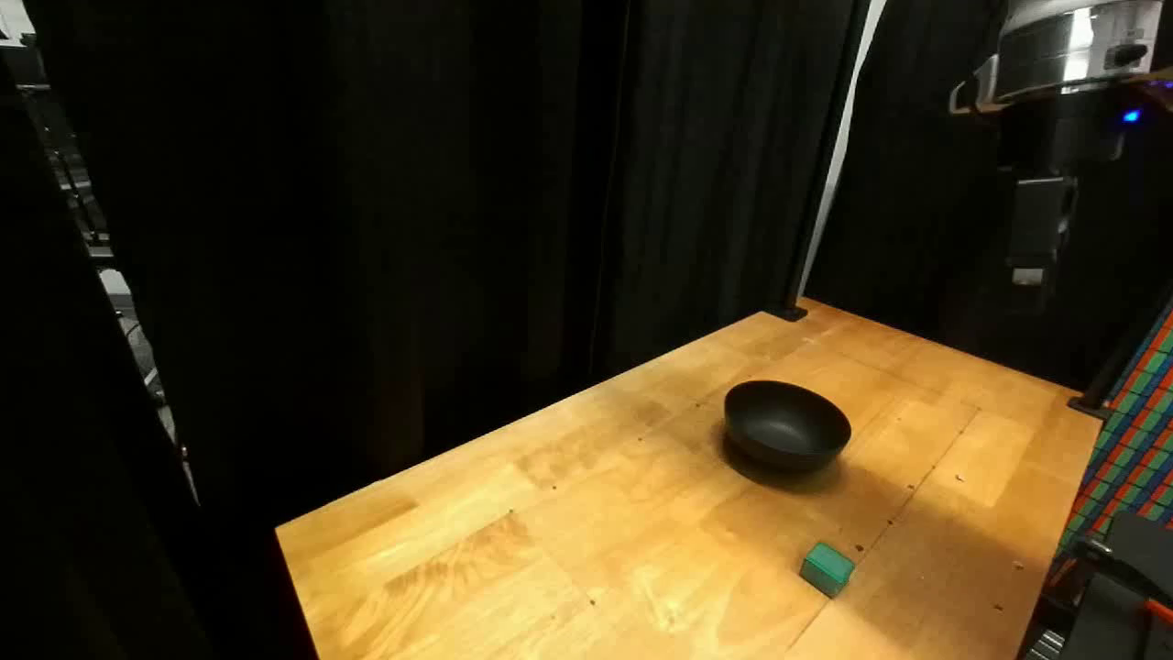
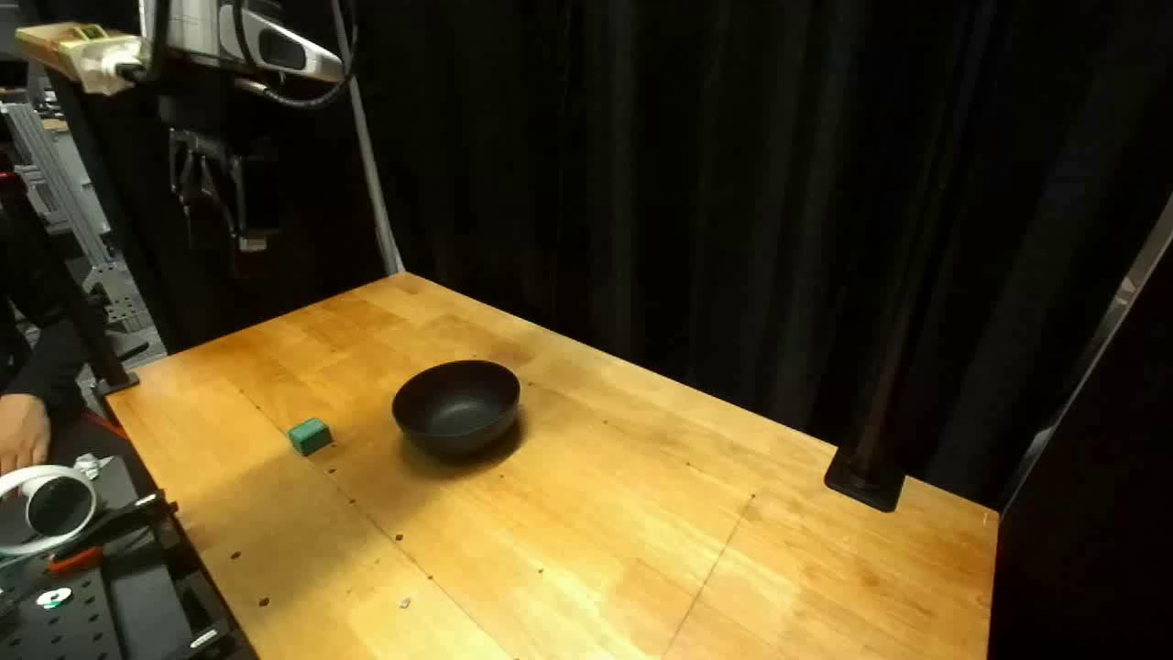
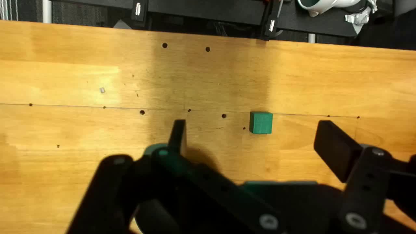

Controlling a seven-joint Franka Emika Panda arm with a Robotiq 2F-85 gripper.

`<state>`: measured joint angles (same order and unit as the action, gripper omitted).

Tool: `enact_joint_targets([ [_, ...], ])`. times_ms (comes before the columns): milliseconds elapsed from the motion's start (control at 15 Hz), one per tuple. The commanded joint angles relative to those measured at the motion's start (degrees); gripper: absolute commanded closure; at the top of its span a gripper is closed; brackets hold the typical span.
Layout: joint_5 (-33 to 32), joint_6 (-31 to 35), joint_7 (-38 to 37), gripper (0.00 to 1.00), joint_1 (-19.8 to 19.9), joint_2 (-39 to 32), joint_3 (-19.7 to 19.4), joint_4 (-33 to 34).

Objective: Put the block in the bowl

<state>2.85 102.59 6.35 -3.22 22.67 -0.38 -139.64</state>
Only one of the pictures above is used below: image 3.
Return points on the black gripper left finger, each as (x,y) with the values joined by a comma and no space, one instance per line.
(130,189)

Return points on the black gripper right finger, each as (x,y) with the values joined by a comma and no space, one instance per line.
(364,182)

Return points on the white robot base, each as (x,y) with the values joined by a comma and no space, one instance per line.
(342,7)

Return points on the green square block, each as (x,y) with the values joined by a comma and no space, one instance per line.
(261,122)

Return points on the black clamp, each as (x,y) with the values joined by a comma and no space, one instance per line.
(139,11)
(272,19)

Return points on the black mounting plate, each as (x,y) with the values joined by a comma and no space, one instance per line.
(225,11)

